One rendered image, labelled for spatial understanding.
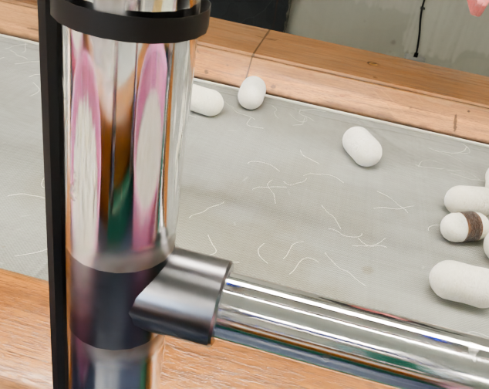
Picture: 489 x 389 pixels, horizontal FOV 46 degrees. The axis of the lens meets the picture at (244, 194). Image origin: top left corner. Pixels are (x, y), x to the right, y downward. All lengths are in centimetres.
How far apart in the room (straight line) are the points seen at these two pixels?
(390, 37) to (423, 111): 192
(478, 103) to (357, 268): 26
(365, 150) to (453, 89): 16
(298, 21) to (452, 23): 59
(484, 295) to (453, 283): 2
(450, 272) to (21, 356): 20
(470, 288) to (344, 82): 26
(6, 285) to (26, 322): 2
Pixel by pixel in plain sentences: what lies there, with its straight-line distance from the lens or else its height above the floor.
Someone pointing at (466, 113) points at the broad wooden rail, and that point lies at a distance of 52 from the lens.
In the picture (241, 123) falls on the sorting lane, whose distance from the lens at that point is 44.
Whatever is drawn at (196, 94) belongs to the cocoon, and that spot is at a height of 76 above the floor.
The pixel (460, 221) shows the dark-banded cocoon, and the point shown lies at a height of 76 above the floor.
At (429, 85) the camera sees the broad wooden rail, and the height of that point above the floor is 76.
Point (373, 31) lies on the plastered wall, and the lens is 242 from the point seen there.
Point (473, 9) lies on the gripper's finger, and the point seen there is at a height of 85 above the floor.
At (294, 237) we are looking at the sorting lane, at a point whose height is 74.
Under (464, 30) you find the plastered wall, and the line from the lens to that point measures 244.
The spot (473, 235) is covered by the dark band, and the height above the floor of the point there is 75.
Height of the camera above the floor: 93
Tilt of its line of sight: 32 degrees down
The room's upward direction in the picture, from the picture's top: 10 degrees clockwise
